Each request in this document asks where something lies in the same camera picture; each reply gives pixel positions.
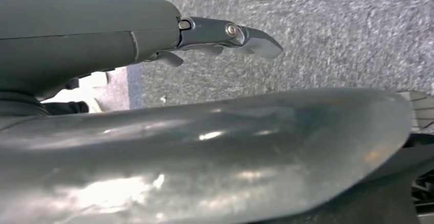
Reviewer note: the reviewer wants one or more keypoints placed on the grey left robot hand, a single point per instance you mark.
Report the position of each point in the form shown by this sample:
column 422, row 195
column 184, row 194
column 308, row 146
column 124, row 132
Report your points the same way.
column 84, row 36

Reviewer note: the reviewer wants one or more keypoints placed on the silver robot body shell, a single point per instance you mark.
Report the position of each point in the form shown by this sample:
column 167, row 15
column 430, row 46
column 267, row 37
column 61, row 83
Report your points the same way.
column 203, row 161

